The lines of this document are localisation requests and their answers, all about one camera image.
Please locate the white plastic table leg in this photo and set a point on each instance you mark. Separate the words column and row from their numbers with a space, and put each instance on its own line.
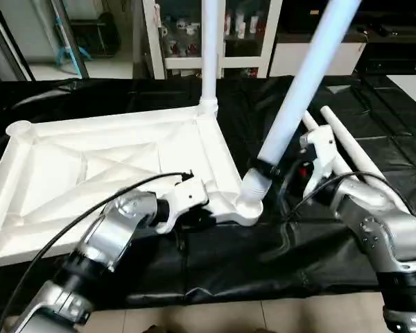
column 341, row 165
column 353, row 146
column 209, row 55
column 298, row 90

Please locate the white plastic table top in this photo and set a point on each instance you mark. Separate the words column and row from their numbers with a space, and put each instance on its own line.
column 90, row 166

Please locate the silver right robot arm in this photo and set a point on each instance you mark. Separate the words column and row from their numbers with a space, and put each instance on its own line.
column 381, row 229

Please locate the black work mat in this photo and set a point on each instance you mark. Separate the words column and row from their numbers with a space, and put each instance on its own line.
column 263, row 118

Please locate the white drawer unit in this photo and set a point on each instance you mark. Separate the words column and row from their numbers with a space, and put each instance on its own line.
column 326, row 59

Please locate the white glass-door cabinet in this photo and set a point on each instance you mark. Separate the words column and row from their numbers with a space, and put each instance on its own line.
column 180, row 35

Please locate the blue metal stand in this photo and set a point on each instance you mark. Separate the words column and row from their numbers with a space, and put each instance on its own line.
column 73, row 41

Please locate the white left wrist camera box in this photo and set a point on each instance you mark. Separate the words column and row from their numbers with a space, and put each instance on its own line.
column 187, row 201

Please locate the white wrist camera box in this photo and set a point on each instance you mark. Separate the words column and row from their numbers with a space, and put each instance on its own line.
column 187, row 201
column 320, row 156

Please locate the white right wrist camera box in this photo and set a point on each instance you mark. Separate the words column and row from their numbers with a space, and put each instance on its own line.
column 320, row 156

